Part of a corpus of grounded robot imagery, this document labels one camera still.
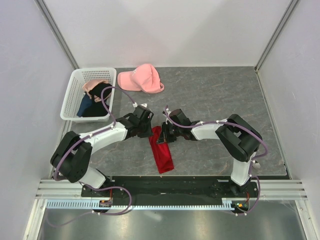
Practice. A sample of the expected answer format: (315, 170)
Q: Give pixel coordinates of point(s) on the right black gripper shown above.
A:
(164, 137)

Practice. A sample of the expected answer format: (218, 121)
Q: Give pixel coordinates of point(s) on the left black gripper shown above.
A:
(149, 131)

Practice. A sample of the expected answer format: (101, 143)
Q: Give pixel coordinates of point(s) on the red cloth napkin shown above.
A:
(161, 152)

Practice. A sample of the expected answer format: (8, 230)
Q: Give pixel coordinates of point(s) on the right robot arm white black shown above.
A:
(239, 138)

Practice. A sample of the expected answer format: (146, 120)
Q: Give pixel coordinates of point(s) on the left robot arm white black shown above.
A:
(72, 156)

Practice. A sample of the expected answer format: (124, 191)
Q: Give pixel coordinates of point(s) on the black cloth in basket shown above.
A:
(97, 108)

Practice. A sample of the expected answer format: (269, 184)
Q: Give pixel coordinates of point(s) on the pink baseball cap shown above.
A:
(145, 78)

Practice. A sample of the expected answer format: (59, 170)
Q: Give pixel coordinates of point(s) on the navy blue cloth in basket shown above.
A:
(86, 102)

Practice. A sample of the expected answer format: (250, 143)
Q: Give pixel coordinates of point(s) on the pink cloth in basket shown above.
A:
(90, 85)

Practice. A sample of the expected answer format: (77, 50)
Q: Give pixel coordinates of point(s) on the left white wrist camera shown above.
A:
(135, 105)

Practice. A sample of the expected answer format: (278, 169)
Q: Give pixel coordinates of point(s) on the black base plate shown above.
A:
(172, 190)

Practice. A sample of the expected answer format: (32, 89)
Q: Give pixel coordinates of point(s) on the light blue cable duct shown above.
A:
(90, 204)

